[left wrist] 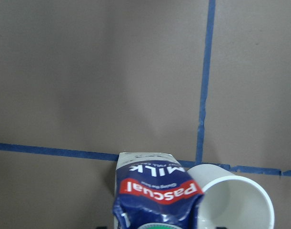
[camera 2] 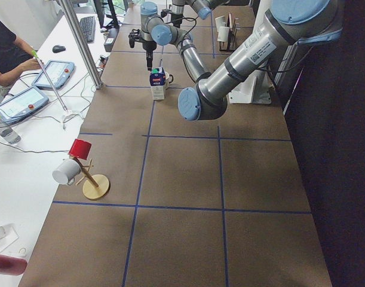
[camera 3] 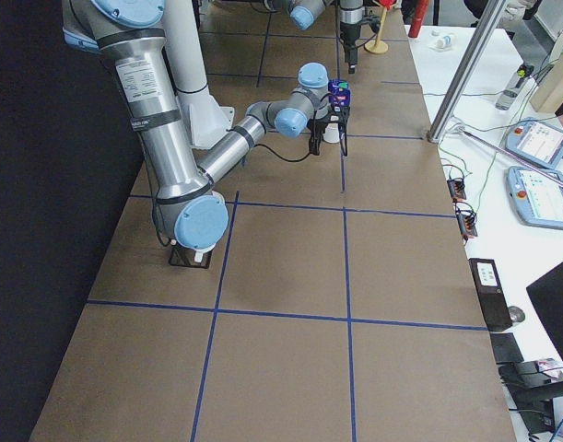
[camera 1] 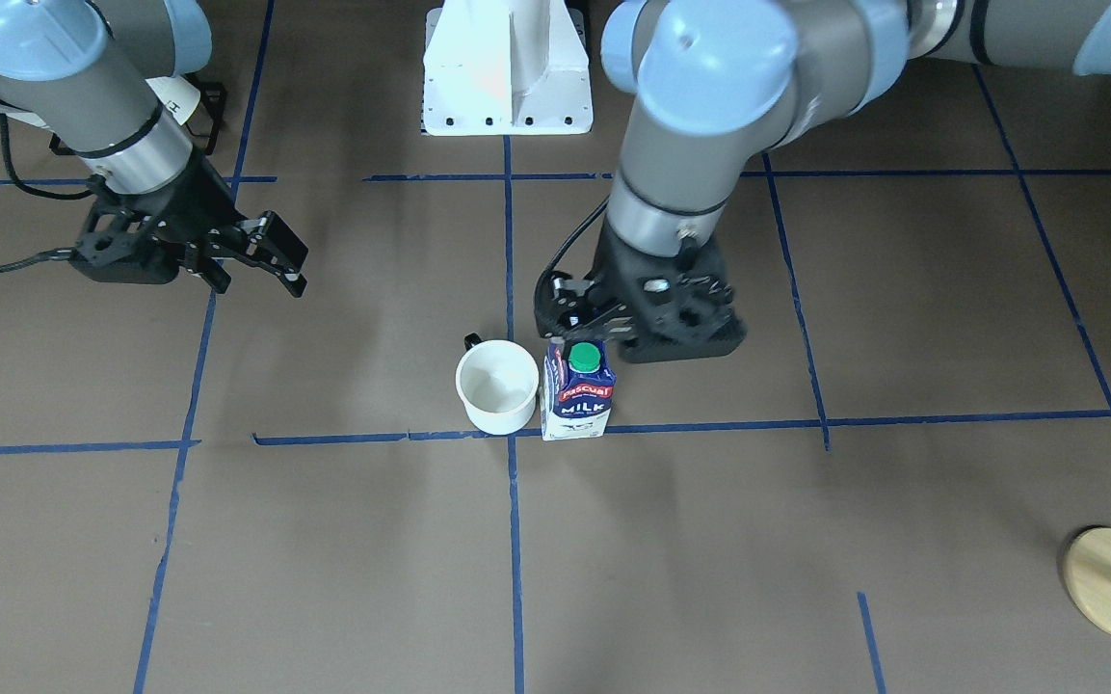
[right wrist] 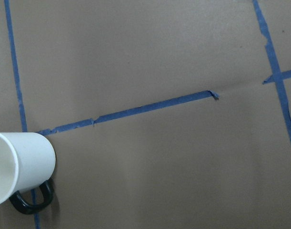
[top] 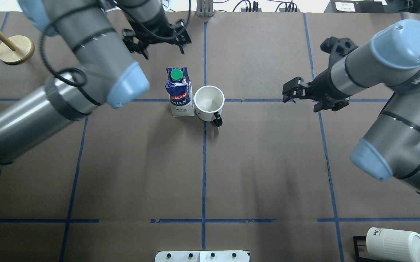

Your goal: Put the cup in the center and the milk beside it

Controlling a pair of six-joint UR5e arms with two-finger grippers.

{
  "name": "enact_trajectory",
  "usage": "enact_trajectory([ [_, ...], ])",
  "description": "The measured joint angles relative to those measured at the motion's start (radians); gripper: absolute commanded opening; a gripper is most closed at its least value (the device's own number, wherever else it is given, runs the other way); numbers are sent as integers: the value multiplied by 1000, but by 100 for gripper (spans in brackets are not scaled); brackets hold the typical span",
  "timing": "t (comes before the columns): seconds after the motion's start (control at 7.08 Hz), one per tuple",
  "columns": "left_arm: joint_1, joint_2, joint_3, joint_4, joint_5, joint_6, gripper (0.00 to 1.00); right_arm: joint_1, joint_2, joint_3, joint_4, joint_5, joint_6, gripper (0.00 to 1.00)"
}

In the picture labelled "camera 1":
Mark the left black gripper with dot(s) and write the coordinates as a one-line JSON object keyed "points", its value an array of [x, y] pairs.
{"points": [[613, 267]]}

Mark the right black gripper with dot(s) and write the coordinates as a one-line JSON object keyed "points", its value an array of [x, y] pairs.
{"points": [[193, 201]]}

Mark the blue white milk carton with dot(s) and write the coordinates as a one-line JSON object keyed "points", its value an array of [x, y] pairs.
{"points": [[577, 390]]}

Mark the white smiley mug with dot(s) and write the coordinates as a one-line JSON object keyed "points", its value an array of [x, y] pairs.
{"points": [[497, 382]]}

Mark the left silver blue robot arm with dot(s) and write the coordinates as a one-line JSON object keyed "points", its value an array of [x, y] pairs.
{"points": [[717, 82]]}

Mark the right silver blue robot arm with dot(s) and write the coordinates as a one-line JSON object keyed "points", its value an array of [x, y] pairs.
{"points": [[84, 70]]}

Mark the white cup on rack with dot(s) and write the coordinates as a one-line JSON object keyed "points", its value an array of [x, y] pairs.
{"points": [[180, 97]]}

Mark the white column with base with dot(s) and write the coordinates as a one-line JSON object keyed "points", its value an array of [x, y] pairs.
{"points": [[507, 68]]}

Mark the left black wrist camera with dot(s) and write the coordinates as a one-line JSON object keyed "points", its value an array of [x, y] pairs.
{"points": [[683, 307]]}

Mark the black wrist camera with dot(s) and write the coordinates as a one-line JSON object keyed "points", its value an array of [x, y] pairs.
{"points": [[683, 307], [117, 244]]}

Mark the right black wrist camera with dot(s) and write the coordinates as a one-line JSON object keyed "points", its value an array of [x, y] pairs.
{"points": [[117, 244]]}

